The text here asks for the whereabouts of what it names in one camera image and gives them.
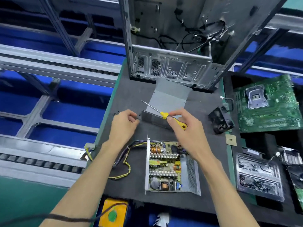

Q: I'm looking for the person's left hand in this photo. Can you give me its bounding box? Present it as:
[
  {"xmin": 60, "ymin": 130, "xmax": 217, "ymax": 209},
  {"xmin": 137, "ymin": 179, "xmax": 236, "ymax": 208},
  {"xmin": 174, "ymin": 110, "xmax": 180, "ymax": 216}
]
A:
[{"xmin": 105, "ymin": 109, "xmax": 141, "ymax": 149}]

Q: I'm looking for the person's right hand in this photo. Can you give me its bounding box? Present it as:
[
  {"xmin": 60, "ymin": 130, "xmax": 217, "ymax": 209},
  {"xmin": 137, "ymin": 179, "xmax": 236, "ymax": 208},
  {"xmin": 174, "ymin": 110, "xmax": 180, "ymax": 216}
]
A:
[{"xmin": 167, "ymin": 108, "xmax": 214, "ymax": 164}]

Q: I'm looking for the yellow handled screwdriver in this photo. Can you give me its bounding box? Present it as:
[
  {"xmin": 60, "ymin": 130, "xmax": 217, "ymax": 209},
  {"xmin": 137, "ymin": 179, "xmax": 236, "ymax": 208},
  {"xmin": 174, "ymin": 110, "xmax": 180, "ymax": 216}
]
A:
[{"xmin": 142, "ymin": 101, "xmax": 187, "ymax": 131}]

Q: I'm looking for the power supply metal base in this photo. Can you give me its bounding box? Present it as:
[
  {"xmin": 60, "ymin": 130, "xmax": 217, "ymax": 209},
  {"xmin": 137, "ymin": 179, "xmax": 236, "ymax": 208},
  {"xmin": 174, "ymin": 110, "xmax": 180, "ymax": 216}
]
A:
[{"xmin": 144, "ymin": 137, "xmax": 202, "ymax": 197}]

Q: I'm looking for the person's right forearm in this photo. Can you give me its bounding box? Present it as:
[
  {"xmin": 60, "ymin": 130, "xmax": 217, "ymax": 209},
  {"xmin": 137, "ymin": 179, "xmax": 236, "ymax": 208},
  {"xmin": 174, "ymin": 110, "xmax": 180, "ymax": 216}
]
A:
[{"xmin": 201, "ymin": 154, "xmax": 261, "ymax": 227}]

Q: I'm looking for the person's left forearm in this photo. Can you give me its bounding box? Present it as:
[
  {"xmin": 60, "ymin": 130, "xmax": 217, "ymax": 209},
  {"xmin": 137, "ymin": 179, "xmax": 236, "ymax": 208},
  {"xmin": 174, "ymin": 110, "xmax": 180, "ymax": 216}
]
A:
[{"xmin": 40, "ymin": 139, "xmax": 124, "ymax": 227}]

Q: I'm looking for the grey power supply cover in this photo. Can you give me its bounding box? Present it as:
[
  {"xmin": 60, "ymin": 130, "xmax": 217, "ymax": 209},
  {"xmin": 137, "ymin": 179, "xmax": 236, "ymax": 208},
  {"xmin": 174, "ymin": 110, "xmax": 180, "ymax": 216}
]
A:
[{"xmin": 140, "ymin": 76, "xmax": 192, "ymax": 126}]

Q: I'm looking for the person's right shoe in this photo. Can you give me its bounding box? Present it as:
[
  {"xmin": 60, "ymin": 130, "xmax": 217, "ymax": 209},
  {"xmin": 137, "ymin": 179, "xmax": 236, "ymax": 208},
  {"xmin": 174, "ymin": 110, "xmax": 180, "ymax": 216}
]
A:
[{"xmin": 156, "ymin": 212, "xmax": 171, "ymax": 227}]

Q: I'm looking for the black cooling fan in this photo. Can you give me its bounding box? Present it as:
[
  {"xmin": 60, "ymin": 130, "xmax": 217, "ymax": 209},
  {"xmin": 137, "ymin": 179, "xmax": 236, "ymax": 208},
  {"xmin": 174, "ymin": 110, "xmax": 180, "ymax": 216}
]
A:
[{"xmin": 208, "ymin": 106, "xmax": 235, "ymax": 134}]

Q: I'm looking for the small square processor chip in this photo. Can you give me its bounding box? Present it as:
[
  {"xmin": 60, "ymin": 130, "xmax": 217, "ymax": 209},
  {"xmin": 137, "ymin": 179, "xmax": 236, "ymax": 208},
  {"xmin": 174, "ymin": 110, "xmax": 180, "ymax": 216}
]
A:
[{"xmin": 225, "ymin": 135, "xmax": 237, "ymax": 147}]

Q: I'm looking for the black foam work mat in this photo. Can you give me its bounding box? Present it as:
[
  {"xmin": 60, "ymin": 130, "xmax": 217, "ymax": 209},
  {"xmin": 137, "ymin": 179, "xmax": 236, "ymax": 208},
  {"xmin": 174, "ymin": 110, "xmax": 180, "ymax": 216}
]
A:
[{"xmin": 92, "ymin": 68, "xmax": 242, "ymax": 216}]

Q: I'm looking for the silver computer tower chassis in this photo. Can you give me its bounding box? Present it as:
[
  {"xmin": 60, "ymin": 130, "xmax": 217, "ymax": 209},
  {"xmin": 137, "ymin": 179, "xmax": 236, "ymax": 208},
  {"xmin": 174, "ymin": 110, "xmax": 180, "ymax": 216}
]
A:
[{"xmin": 118, "ymin": 0, "xmax": 289, "ymax": 91}]

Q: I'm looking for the clear plastic screw tray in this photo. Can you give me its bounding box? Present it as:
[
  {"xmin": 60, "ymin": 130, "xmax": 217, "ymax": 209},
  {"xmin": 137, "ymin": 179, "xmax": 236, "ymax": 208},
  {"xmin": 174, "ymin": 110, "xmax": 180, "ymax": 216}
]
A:
[{"xmin": 235, "ymin": 153, "xmax": 286, "ymax": 202}]

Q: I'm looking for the green motherboard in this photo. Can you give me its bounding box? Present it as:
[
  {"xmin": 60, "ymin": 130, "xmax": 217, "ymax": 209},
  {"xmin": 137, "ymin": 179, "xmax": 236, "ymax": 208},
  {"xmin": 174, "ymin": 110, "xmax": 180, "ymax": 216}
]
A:
[{"xmin": 233, "ymin": 74, "xmax": 303, "ymax": 134}]

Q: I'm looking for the yellow button box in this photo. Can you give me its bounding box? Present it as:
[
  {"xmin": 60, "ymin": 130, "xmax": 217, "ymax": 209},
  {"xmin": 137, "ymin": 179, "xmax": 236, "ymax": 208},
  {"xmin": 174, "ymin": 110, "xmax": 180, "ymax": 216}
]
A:
[{"xmin": 97, "ymin": 197, "xmax": 129, "ymax": 227}]

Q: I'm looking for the black foam parts tray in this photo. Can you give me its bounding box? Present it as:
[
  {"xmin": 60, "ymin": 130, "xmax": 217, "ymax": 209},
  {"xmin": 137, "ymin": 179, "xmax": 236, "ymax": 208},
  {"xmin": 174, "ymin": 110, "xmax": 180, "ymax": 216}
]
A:
[{"xmin": 223, "ymin": 68, "xmax": 303, "ymax": 227}]

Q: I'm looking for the silver heatsink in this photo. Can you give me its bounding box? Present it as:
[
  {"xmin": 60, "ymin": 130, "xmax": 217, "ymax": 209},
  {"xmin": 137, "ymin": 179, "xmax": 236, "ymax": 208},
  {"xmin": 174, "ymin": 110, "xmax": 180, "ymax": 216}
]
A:
[{"xmin": 279, "ymin": 146, "xmax": 303, "ymax": 165}]

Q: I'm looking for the black hard disk drive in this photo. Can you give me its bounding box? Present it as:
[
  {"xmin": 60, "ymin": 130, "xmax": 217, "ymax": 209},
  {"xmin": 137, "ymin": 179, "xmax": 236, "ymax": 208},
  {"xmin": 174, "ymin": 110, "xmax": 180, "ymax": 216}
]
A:
[{"xmin": 286, "ymin": 163, "xmax": 303, "ymax": 211}]

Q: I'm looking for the aluminium conveyor frame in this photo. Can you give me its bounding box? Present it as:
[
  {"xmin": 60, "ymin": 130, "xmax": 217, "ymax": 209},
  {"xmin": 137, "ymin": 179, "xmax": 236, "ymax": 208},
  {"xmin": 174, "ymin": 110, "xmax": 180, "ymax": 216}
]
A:
[{"xmin": 0, "ymin": 0, "xmax": 303, "ymax": 187}]

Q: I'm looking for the thin black cable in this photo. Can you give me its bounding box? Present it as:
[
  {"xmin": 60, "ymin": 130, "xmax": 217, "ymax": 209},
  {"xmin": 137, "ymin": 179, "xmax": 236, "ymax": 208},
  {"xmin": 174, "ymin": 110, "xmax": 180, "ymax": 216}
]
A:
[{"xmin": 0, "ymin": 201, "xmax": 128, "ymax": 225}]

